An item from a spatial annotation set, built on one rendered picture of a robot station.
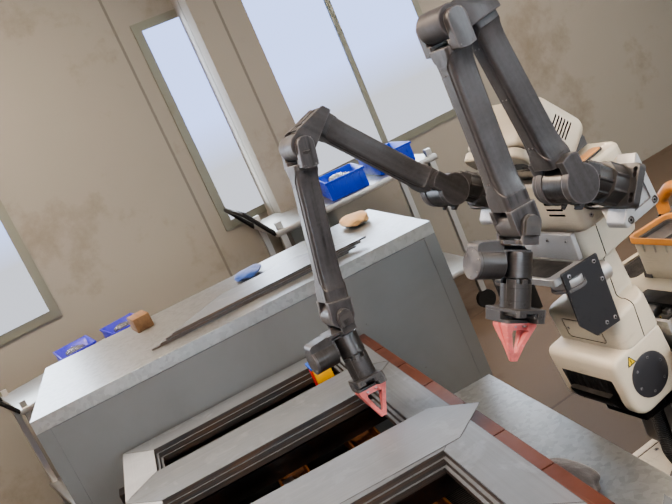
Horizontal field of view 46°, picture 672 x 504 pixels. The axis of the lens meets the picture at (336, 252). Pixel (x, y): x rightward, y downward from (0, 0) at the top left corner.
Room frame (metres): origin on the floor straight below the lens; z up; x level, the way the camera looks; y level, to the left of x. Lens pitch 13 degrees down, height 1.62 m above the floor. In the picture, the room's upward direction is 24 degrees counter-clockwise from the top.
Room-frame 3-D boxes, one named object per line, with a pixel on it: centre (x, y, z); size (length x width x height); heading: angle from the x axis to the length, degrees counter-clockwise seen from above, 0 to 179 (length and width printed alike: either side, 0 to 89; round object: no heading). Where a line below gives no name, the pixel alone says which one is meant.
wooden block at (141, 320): (2.65, 0.71, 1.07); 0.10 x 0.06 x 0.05; 23
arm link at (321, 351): (1.68, 0.09, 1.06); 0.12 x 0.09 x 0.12; 111
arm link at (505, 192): (1.39, -0.32, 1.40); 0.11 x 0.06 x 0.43; 20
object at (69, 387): (2.53, 0.39, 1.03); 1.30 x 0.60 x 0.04; 102
